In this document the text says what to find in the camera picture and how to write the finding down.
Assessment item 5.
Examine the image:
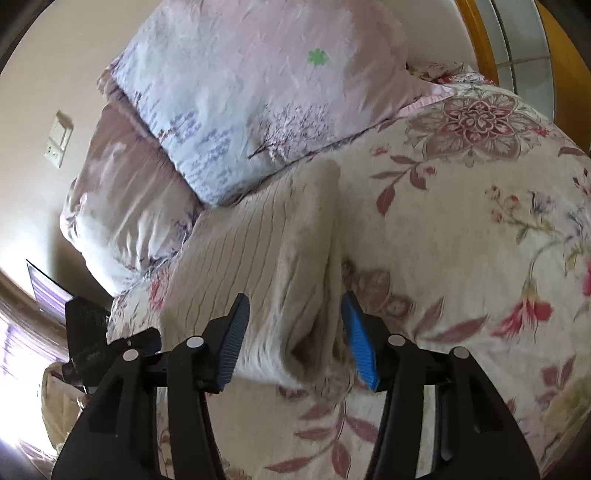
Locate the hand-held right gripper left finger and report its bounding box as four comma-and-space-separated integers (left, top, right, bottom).
51, 293, 252, 480

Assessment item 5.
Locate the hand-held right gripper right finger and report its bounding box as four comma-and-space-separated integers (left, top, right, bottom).
341, 291, 541, 480

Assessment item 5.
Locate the beige cable knit sweater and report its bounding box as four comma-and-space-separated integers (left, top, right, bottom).
159, 159, 356, 386

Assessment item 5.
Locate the floral bed sheet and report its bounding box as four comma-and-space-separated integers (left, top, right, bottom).
108, 62, 591, 480

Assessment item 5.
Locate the pink floral pillow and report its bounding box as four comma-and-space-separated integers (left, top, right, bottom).
60, 102, 204, 296

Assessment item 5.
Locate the purple curtain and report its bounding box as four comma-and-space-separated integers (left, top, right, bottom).
0, 318, 65, 370

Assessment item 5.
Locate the pink pillow with tree print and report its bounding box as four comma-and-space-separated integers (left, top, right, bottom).
97, 0, 455, 206

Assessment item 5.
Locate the wooden wardrobe with glass door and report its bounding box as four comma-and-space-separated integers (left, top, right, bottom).
489, 0, 591, 153

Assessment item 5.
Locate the white wall socket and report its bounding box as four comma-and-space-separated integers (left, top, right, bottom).
45, 142, 65, 171

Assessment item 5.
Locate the white wall switch plate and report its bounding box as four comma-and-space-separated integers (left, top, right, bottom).
50, 110, 75, 149

